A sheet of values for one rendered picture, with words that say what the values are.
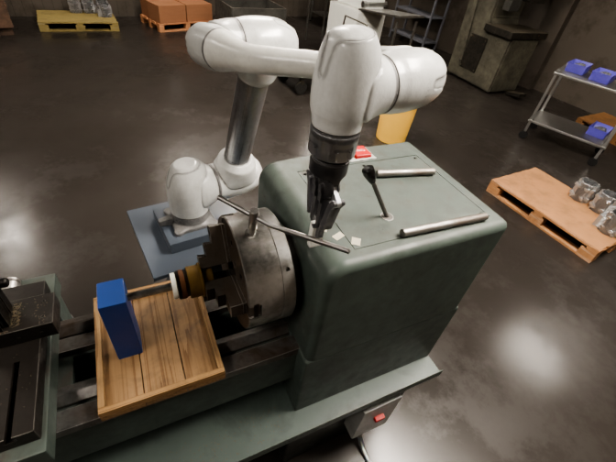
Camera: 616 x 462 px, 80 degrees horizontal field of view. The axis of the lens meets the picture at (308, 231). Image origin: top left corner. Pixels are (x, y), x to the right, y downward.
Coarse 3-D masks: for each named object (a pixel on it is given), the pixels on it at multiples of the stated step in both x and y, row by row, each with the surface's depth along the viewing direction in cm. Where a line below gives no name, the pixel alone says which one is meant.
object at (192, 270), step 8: (176, 272) 93; (184, 272) 93; (192, 272) 93; (200, 272) 92; (208, 272) 95; (176, 280) 91; (184, 280) 91; (192, 280) 92; (200, 280) 92; (208, 280) 94; (184, 288) 91; (192, 288) 92; (200, 288) 93; (184, 296) 92; (192, 296) 93
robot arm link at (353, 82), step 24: (336, 48) 53; (360, 48) 52; (336, 72) 54; (360, 72) 54; (384, 72) 57; (312, 96) 59; (336, 96) 56; (360, 96) 56; (384, 96) 59; (312, 120) 63; (336, 120) 59; (360, 120) 60
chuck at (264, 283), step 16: (240, 224) 91; (240, 240) 87; (256, 240) 88; (272, 240) 90; (240, 256) 86; (256, 256) 87; (272, 256) 88; (240, 272) 89; (256, 272) 86; (272, 272) 88; (256, 288) 86; (272, 288) 88; (272, 304) 90; (240, 320) 102; (256, 320) 92; (272, 320) 97
